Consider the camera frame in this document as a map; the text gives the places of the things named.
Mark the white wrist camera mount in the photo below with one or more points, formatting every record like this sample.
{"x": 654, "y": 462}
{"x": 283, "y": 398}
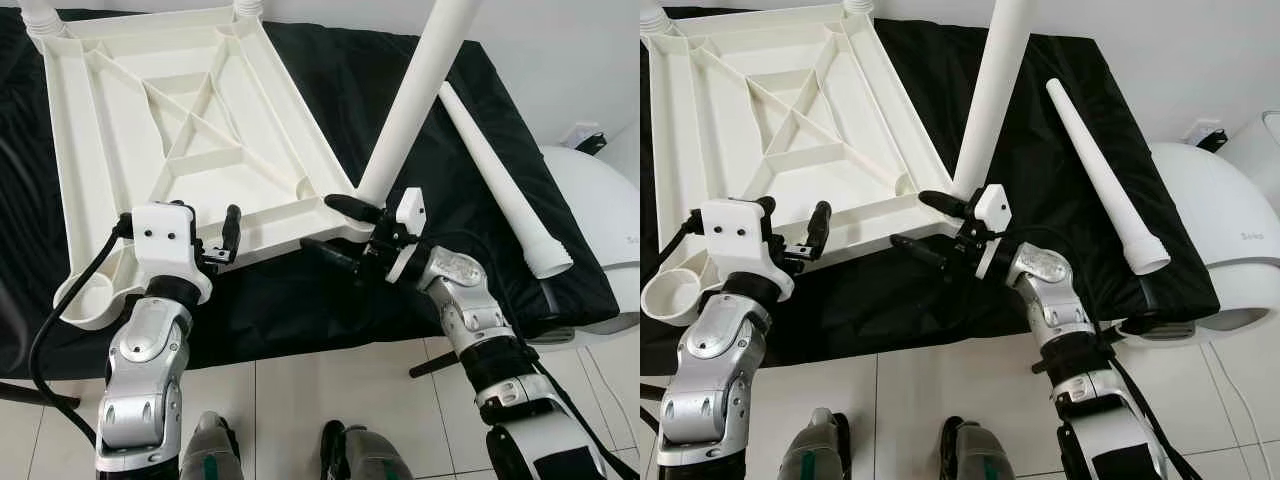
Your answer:
{"x": 410, "y": 210}
{"x": 165, "y": 240}
{"x": 740, "y": 235}
{"x": 995, "y": 205}

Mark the white plastic table top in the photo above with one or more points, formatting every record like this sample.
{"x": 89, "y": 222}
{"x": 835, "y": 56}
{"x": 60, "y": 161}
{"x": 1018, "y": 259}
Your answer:
{"x": 100, "y": 120}
{"x": 720, "y": 120}

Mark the grey left robot foot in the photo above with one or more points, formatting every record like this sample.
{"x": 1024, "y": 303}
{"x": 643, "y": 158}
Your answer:
{"x": 815, "y": 455}
{"x": 210, "y": 455}

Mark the grey right robot foot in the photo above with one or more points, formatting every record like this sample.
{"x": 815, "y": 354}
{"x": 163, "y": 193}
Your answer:
{"x": 975, "y": 455}
{"x": 365, "y": 458}

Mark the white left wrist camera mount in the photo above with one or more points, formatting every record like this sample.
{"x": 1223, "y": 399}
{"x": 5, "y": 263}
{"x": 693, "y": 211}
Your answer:
{"x": 165, "y": 240}
{"x": 740, "y": 235}

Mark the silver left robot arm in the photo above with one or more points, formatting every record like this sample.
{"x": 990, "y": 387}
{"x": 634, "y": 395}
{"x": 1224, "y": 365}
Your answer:
{"x": 145, "y": 350}
{"x": 720, "y": 350}

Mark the wall socket black plug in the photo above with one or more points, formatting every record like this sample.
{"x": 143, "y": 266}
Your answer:
{"x": 588, "y": 140}
{"x": 1208, "y": 137}

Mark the white plastic table leg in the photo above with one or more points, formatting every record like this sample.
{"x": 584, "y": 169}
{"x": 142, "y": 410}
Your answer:
{"x": 42, "y": 15}
{"x": 248, "y": 7}
{"x": 1100, "y": 170}
{"x": 420, "y": 90}
{"x": 650, "y": 12}
{"x": 858, "y": 6}
{"x": 500, "y": 180}
{"x": 1000, "y": 80}

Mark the black padded bed cover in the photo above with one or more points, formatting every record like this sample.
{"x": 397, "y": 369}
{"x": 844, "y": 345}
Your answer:
{"x": 900, "y": 310}
{"x": 300, "y": 310}

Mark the white dome appliance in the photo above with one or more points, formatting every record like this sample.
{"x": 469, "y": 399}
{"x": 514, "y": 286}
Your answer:
{"x": 1210, "y": 200}
{"x": 600, "y": 200}

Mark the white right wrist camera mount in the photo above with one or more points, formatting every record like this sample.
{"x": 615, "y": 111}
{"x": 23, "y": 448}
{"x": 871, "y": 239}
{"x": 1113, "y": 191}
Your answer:
{"x": 410, "y": 210}
{"x": 995, "y": 205}

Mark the grey robot foot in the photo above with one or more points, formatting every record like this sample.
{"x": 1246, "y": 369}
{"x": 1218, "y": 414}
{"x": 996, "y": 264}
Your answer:
{"x": 975, "y": 455}
{"x": 210, "y": 455}
{"x": 365, "y": 458}
{"x": 815, "y": 455}

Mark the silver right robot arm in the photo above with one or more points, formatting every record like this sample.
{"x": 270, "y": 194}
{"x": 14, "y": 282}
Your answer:
{"x": 460, "y": 290}
{"x": 1045, "y": 285}

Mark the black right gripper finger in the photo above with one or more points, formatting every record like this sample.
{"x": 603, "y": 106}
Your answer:
{"x": 350, "y": 206}
{"x": 918, "y": 252}
{"x": 942, "y": 203}
{"x": 330, "y": 255}

